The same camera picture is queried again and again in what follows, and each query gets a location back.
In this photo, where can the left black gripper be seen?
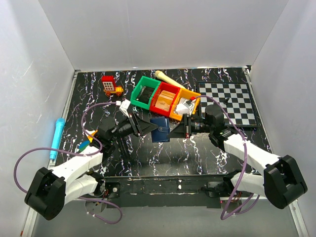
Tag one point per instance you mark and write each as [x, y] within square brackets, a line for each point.
[146, 127]

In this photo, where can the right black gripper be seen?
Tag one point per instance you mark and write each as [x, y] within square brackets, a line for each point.
[181, 130]

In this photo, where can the navy blue card holder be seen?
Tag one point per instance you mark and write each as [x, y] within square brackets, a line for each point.
[160, 134]

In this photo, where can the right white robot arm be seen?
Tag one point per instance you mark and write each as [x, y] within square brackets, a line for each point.
[279, 179]

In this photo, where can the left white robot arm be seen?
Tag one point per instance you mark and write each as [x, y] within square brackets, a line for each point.
[52, 188]

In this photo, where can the green plastic bin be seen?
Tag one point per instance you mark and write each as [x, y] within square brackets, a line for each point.
[143, 92]

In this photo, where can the orange plastic bin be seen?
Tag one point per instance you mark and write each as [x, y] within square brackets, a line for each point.
[178, 109]

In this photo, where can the black perforated bar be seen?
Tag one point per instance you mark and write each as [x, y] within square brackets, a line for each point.
[123, 149]

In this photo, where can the red plastic bin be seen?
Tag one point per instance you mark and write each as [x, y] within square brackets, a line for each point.
[163, 99]

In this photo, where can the cream wooden pestle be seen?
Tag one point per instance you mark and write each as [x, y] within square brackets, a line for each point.
[161, 76]

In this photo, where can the black white chessboard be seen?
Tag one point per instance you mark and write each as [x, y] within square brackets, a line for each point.
[240, 108]

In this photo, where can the red toy block truck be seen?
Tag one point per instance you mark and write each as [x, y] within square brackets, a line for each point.
[110, 86]

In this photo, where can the green yellow toy block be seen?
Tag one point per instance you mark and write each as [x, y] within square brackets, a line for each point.
[86, 143]

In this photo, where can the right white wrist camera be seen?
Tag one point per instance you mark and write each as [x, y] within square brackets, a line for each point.
[189, 104]

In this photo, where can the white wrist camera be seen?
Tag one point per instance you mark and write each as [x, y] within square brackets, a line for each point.
[125, 108]
[189, 104]

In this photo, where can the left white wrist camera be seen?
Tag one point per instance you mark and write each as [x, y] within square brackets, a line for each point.
[125, 108]

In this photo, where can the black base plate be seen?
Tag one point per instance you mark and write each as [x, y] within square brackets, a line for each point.
[161, 191]

